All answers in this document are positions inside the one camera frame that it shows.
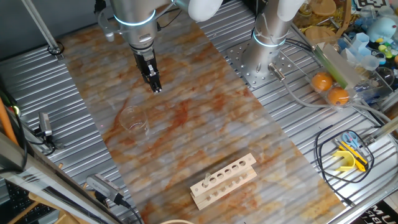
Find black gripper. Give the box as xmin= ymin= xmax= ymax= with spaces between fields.
xmin=132 ymin=47 xmax=163 ymax=94

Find clear glass test tube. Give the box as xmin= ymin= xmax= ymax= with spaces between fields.
xmin=202 ymin=172 xmax=213 ymax=189

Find wooden test tube rack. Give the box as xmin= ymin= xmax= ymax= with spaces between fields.
xmin=189 ymin=152 xmax=259 ymax=212

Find clear glass beaker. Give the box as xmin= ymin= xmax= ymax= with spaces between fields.
xmin=119 ymin=105 xmax=150 ymax=138

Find orange marble pattern mat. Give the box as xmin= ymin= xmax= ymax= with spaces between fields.
xmin=58 ymin=0 xmax=348 ymax=224

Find slanted metal pole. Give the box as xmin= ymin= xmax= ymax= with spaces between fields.
xmin=21 ymin=0 xmax=65 ymax=60

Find printed beige paper bucket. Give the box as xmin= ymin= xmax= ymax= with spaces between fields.
xmin=159 ymin=219 xmax=196 ymax=224

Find orange stick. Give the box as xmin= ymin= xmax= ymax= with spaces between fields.
xmin=0 ymin=98 xmax=19 ymax=146

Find small glass jar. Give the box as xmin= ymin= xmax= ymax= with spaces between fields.
xmin=297 ymin=2 xmax=313 ymax=17

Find orange ball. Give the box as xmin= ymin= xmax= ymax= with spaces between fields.
xmin=312 ymin=72 xmax=333 ymax=92
xmin=327 ymin=86 xmax=350 ymax=106

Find round wooden disc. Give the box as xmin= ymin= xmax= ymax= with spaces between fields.
xmin=303 ymin=26 xmax=338 ymax=46
xmin=310 ymin=0 xmax=338 ymax=17

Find clear plastic egg tray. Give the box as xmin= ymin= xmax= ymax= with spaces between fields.
xmin=306 ymin=70 xmax=358 ymax=111

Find black keyboard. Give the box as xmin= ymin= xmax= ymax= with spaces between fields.
xmin=4 ymin=180 xmax=58 ymax=224

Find long clear box green stick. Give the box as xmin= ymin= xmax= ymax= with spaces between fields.
xmin=313 ymin=42 xmax=363 ymax=90

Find blue hexagonal box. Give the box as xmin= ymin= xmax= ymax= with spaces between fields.
xmin=353 ymin=32 xmax=371 ymax=52

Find yellow curved plastic holder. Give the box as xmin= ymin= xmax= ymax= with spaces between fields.
xmin=331 ymin=149 xmax=356 ymax=172

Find clear plastic measuring cup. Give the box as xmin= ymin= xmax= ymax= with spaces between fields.
xmin=360 ymin=54 xmax=381 ymax=72

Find yellow utility knife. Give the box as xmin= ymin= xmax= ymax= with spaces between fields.
xmin=335 ymin=138 xmax=370 ymax=172

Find black white marker tag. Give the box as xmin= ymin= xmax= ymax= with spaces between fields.
xmin=354 ymin=0 xmax=391 ymax=12

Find clear glass dome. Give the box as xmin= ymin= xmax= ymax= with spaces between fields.
xmin=374 ymin=66 xmax=396 ymax=87

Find green yellow small toy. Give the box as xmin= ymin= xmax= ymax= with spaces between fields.
xmin=377 ymin=43 xmax=394 ymax=59

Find light blue plush toy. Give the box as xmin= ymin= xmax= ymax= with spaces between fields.
xmin=366 ymin=17 xmax=398 ymax=44

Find black board white letters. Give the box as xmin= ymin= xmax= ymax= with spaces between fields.
xmin=353 ymin=200 xmax=398 ymax=224

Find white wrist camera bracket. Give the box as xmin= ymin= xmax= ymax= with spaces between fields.
xmin=97 ymin=8 xmax=127 ymax=43

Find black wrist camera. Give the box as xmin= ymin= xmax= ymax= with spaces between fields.
xmin=94 ymin=0 xmax=107 ymax=15

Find slim grey camera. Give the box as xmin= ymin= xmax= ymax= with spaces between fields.
xmin=37 ymin=111 xmax=53 ymax=138

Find ribbed grey depth camera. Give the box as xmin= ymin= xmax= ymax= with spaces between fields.
xmin=85 ymin=173 xmax=125 ymax=206

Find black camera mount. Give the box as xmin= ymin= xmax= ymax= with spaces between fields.
xmin=30 ymin=128 xmax=65 ymax=156

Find grey base cable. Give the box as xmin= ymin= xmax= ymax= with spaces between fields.
xmin=269 ymin=63 xmax=398 ymax=124

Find black depth camera cable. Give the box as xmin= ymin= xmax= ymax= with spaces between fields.
xmin=119 ymin=198 xmax=144 ymax=224

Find grey metal frame bar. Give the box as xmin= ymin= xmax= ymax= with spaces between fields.
xmin=0 ymin=132 xmax=125 ymax=224

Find wooden hoop frame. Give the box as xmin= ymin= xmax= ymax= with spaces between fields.
xmin=335 ymin=0 xmax=354 ymax=37

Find blue handled scissors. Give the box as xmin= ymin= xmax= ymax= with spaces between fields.
xmin=340 ymin=130 xmax=360 ymax=150

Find looped thin black cable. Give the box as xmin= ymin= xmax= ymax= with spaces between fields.
xmin=313 ymin=124 xmax=376 ymax=208

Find aluminium rail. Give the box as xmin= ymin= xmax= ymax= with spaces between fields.
xmin=362 ymin=114 xmax=398 ymax=146

